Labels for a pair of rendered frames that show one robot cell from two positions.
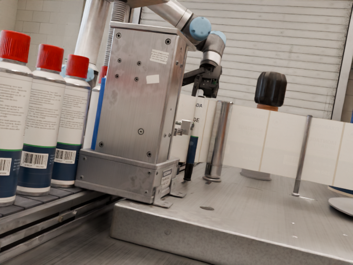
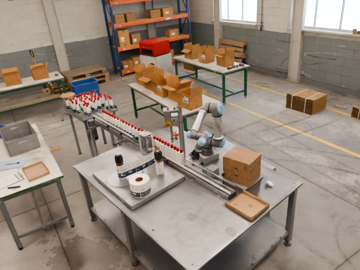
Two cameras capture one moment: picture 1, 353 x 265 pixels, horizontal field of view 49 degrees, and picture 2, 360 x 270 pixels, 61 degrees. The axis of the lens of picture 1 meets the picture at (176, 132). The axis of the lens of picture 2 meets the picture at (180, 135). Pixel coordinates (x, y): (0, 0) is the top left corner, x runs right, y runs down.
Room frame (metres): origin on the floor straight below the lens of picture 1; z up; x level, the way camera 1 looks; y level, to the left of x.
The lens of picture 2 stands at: (2.93, -2.27, 2.74)
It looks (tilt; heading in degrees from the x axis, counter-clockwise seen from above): 27 degrees down; 127
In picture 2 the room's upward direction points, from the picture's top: 5 degrees counter-clockwise
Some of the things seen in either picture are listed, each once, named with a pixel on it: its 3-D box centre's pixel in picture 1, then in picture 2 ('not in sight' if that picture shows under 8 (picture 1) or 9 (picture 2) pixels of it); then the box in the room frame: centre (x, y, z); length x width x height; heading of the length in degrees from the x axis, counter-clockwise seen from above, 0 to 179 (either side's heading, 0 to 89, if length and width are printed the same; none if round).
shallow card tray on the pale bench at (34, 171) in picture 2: not in sight; (35, 171); (-0.37, -0.82, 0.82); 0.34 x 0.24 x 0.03; 163
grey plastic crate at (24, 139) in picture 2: not in sight; (19, 137); (-1.24, -0.50, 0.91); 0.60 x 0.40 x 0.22; 161
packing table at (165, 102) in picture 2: not in sight; (171, 111); (-0.59, 2.16, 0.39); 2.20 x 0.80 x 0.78; 157
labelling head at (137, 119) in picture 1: (140, 113); (146, 142); (0.65, 0.07, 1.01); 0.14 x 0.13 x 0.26; 166
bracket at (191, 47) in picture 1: (156, 37); (144, 133); (0.65, 0.06, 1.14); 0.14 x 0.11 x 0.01; 166
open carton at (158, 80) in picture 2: not in sight; (163, 84); (-0.64, 2.05, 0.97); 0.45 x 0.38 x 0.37; 70
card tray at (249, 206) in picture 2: not in sight; (246, 204); (2.05, -0.20, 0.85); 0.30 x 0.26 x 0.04; 166
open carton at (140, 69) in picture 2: not in sight; (143, 74); (-1.44, 2.42, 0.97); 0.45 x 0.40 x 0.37; 69
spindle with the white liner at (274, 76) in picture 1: (264, 124); (159, 163); (1.08, -0.24, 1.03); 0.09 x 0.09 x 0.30
